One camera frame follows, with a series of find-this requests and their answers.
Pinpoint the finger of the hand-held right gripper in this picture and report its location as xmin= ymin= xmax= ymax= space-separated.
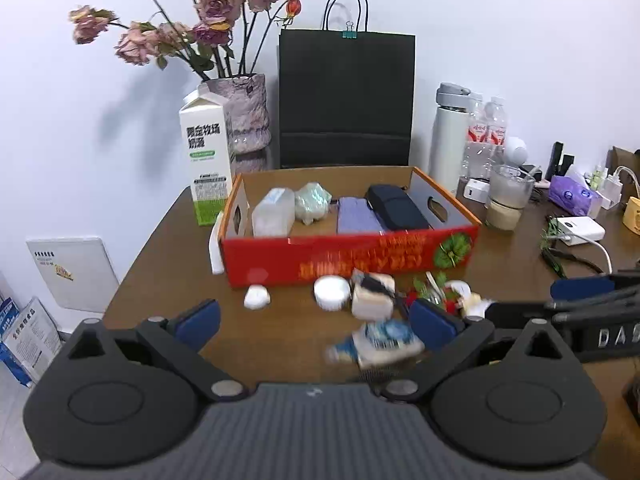
xmin=484 ymin=287 xmax=640 ymax=333
xmin=550 ymin=271 xmax=640 ymax=305

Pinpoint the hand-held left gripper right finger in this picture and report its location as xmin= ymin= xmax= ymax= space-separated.
xmin=375 ymin=297 xmax=568 ymax=403

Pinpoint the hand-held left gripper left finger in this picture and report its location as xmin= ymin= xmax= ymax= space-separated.
xmin=62 ymin=299 xmax=246 ymax=401

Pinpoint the red artificial flower sprig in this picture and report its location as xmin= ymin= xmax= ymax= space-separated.
xmin=402 ymin=271 xmax=463 ymax=313

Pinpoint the white plush toy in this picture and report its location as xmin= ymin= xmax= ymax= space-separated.
xmin=442 ymin=280 xmax=496 ymax=318

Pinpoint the blue white snack packet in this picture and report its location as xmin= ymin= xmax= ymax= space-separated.
xmin=325 ymin=321 xmax=426 ymax=368

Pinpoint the white cap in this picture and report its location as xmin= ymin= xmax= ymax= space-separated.
xmin=243 ymin=285 xmax=271 ymax=309

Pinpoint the white package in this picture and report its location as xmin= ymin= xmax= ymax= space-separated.
xmin=350 ymin=269 xmax=397 ymax=321

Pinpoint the white round jar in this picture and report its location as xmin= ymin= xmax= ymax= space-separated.
xmin=313 ymin=276 xmax=352 ymax=311

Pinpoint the red cardboard box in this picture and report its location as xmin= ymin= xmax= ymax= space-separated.
xmin=220 ymin=166 xmax=482 ymax=288

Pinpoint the wooden desktop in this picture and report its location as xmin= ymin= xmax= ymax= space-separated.
xmin=102 ymin=162 xmax=640 ymax=480

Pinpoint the white power bank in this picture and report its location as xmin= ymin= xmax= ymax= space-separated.
xmin=556 ymin=216 xmax=606 ymax=247

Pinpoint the white tube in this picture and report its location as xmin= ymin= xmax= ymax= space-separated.
xmin=207 ymin=210 xmax=227 ymax=276

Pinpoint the yellow container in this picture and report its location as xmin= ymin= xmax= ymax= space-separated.
xmin=621 ymin=196 xmax=640 ymax=236

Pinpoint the purple tissue box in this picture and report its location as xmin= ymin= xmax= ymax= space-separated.
xmin=548 ymin=172 xmax=603 ymax=218

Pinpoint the white power adapter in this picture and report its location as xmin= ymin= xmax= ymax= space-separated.
xmin=600 ymin=165 xmax=640 ymax=210

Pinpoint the glass cup with beige drink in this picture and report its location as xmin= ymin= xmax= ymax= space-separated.
xmin=485 ymin=164 xmax=536 ymax=232

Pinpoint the navy pouch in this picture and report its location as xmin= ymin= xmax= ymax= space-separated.
xmin=365 ymin=184 xmax=431 ymax=233

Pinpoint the white charger cube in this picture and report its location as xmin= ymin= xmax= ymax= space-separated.
xmin=462 ymin=177 xmax=491 ymax=204

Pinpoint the translucent plastic container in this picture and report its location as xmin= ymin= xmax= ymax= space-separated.
xmin=251 ymin=187 xmax=296 ymax=238

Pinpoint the black device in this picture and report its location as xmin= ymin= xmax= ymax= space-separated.
xmin=547 ymin=141 xmax=576 ymax=181

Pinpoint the purple tissue pack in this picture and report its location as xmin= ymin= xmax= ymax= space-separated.
xmin=336 ymin=196 xmax=386 ymax=235

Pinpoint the brown paper bag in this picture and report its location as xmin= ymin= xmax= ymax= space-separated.
xmin=607 ymin=146 xmax=640 ymax=181

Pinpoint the white round speaker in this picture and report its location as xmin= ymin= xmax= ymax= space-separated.
xmin=502 ymin=137 xmax=532 ymax=167

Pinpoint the white green milk carton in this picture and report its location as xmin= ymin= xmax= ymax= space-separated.
xmin=179 ymin=82 xmax=235 ymax=227

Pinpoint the crumpled clear bag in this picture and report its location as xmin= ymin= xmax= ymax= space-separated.
xmin=294 ymin=182 xmax=333 ymax=225

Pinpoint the blue white carton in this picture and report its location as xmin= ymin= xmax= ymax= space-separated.
xmin=0 ymin=296 xmax=63 ymax=388

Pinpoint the white thermos bottle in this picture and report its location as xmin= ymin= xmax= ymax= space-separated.
xmin=430 ymin=82 xmax=473 ymax=196

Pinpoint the red label water bottle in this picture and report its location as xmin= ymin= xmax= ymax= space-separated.
xmin=462 ymin=92 xmax=488 ymax=181
xmin=482 ymin=96 xmax=509 ymax=168

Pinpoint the purple marbled vase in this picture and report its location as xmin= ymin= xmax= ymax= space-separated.
xmin=200 ymin=73 xmax=273 ymax=171

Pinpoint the black paper bag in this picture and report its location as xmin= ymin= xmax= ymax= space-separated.
xmin=277 ymin=0 xmax=417 ymax=170

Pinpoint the dried pink rose bouquet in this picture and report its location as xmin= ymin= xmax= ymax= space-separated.
xmin=69 ymin=0 xmax=303 ymax=81

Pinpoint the white cable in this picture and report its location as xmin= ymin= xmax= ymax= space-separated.
xmin=575 ymin=237 xmax=615 ymax=275

